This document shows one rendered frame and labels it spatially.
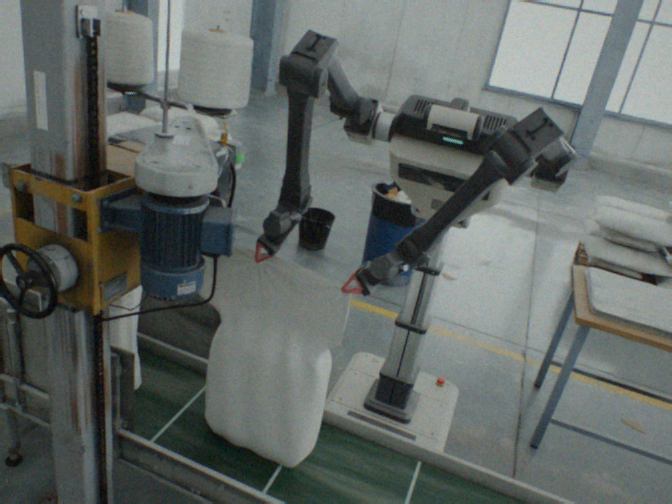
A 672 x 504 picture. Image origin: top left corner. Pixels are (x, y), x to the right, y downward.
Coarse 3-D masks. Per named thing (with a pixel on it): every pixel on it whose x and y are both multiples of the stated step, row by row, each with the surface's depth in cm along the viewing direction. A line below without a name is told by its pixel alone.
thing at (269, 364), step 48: (240, 288) 169; (288, 288) 162; (336, 288) 154; (240, 336) 168; (288, 336) 165; (336, 336) 160; (240, 384) 173; (288, 384) 165; (240, 432) 180; (288, 432) 172
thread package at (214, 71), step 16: (192, 32) 118; (208, 32) 120; (224, 32) 122; (192, 48) 118; (208, 48) 117; (224, 48) 118; (240, 48) 120; (192, 64) 119; (208, 64) 118; (224, 64) 119; (240, 64) 121; (192, 80) 120; (208, 80) 120; (224, 80) 121; (240, 80) 123; (192, 96) 122; (208, 96) 121; (224, 96) 122; (240, 96) 125
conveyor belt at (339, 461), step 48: (144, 384) 204; (192, 384) 209; (144, 432) 183; (192, 432) 187; (336, 432) 198; (240, 480) 172; (288, 480) 175; (336, 480) 178; (384, 480) 181; (432, 480) 185
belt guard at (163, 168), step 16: (176, 128) 145; (192, 128) 148; (160, 144) 130; (192, 144) 134; (208, 144) 136; (144, 160) 118; (160, 160) 120; (176, 160) 121; (192, 160) 123; (208, 160) 125; (144, 176) 115; (160, 176) 114; (176, 176) 114; (192, 176) 115; (208, 176) 119; (160, 192) 115; (176, 192) 115; (192, 192) 117; (208, 192) 120
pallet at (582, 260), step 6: (582, 240) 502; (582, 246) 488; (576, 252) 503; (582, 252) 477; (582, 258) 463; (576, 264) 471; (582, 264) 452; (588, 264) 451; (606, 270) 447; (624, 276) 443; (642, 276) 449; (648, 276) 449; (654, 276) 450; (648, 282) 437; (654, 282) 439
